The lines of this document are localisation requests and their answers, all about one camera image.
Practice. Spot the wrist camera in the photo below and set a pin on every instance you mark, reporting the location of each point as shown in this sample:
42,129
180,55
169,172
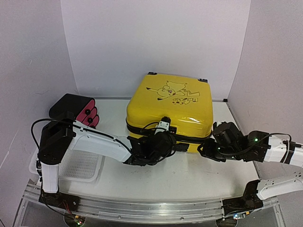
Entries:
163,125
227,133

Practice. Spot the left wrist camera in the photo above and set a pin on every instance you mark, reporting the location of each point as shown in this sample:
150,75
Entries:
163,125

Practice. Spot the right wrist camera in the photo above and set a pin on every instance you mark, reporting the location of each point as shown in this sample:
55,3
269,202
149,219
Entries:
227,133

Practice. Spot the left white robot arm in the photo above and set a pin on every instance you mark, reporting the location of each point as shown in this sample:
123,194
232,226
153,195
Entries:
59,136

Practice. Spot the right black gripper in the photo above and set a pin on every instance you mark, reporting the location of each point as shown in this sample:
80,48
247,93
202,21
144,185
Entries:
207,152

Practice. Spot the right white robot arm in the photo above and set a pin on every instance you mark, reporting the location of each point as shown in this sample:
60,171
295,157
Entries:
260,147

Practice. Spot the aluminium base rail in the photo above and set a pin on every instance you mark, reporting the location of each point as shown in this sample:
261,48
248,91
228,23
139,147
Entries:
145,212

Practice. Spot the yellow Pikachu suitcase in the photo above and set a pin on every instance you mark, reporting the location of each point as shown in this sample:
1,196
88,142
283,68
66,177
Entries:
186,101

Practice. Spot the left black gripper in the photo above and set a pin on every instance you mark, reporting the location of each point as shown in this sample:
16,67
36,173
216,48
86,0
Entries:
169,153

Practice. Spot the white plastic basket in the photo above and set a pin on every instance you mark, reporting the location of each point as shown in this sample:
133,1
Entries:
80,166

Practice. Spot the black pink drawer organizer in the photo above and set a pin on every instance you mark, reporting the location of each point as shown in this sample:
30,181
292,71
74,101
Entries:
83,109

